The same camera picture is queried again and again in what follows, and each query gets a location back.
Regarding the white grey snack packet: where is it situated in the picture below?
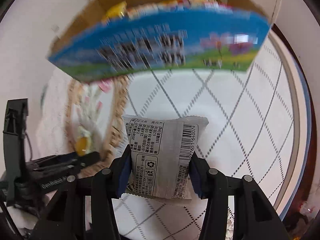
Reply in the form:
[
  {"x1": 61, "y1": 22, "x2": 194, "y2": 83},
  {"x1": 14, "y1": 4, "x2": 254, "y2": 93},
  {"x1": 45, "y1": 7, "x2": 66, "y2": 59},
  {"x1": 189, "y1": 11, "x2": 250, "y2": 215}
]
[{"x1": 122, "y1": 115, "x2": 208, "y2": 200}]

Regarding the white quilted bed cover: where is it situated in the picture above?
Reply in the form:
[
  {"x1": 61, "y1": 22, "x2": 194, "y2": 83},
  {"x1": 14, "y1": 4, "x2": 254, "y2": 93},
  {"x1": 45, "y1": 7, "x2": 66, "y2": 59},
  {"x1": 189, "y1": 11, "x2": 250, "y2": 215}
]
[{"x1": 35, "y1": 39, "x2": 308, "y2": 240}]

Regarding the blue milk cardboard box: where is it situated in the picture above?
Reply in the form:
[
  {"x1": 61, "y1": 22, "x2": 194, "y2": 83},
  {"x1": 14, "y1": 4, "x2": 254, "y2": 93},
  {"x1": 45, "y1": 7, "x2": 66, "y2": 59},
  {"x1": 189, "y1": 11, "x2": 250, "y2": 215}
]
[{"x1": 48, "y1": 0, "x2": 271, "y2": 83}]

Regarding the yellow chip bag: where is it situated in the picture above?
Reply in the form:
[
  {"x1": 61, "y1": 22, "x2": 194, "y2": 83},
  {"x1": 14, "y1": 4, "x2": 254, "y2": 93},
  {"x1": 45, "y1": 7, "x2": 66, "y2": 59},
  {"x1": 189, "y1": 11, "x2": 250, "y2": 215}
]
[{"x1": 101, "y1": 1, "x2": 127, "y2": 23}]

